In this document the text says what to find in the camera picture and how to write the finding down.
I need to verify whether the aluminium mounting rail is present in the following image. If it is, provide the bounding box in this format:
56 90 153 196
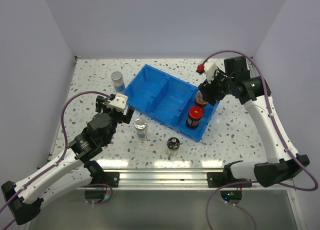
74 169 253 190

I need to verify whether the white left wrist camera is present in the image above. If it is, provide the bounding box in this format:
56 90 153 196
107 93 128 113

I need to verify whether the blue three-compartment plastic bin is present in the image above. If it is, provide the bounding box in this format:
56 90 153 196
124 64 219 142

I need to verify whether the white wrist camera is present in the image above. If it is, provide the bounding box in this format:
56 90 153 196
107 93 128 113
196 61 218 83

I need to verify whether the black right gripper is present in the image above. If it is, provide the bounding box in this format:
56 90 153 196
198 67 235 106

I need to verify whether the red-lid sauce jar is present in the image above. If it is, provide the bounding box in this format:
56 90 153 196
186 105 204 128
194 91 208 109

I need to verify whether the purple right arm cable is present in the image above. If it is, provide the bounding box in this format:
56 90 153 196
202 49 319 230

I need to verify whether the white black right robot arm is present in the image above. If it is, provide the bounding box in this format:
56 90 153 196
196 57 310 187

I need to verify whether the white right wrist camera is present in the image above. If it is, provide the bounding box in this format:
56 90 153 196
196 61 218 83

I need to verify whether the black-cap clear shaker bottle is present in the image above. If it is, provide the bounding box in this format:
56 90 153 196
166 137 180 157

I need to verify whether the toothpick jar blue label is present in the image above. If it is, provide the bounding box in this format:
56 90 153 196
134 118 148 141
111 71 125 93

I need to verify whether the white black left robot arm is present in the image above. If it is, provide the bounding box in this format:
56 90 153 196
1 92 135 226

